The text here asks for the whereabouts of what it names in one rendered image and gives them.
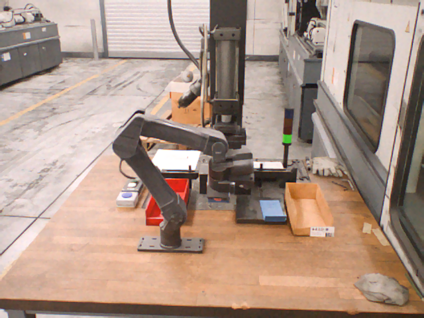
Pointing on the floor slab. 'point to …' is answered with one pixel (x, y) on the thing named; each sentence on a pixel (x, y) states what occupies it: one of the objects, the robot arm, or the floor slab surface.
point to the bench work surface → (199, 262)
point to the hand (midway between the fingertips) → (218, 198)
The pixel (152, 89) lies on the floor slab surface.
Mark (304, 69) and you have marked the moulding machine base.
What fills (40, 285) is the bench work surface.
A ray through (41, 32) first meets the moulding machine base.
